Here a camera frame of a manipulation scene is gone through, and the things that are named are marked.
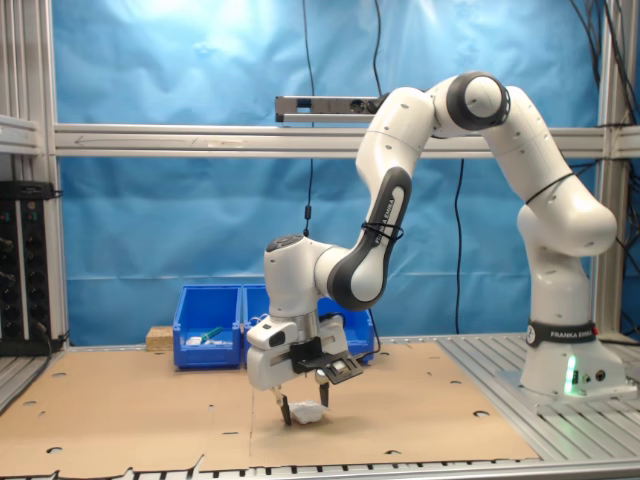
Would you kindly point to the white printed gauze packet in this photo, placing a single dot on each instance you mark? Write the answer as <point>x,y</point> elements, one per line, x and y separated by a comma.
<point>310,412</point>

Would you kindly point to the brown cardboard sheet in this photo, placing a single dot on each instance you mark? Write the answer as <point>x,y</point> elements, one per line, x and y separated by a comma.
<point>125,410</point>
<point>400,415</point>

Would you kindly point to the grey power strip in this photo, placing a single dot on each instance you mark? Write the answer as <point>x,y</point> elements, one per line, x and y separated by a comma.
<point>325,106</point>

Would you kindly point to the aluminium frame post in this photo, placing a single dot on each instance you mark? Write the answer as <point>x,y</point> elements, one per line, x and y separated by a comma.
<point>607,300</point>
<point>50,75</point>

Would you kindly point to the chipboard block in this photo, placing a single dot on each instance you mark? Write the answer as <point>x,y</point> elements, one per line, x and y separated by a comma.
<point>160,337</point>

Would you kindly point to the blue bin with masks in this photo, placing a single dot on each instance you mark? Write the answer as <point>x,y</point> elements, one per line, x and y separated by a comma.
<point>255,300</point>

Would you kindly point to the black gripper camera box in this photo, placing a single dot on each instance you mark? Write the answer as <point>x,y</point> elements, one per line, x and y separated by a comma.
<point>340,370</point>

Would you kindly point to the blue bin with cotton packets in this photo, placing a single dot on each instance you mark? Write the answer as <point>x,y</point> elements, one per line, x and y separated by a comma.
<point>362,335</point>

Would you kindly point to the blue bin with syringes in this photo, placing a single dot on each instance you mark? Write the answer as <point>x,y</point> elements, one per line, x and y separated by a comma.
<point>207,357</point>

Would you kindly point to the loose green syringe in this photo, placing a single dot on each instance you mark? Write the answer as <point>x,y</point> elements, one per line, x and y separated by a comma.
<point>214,331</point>

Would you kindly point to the black equipment rack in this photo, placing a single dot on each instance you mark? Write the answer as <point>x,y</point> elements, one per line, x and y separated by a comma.
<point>25,275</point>

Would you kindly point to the long white printed packet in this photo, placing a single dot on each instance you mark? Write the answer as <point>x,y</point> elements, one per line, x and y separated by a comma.
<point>193,341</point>

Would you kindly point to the horizontal aluminium beam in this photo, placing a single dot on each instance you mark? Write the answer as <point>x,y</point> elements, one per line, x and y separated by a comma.
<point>150,140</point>

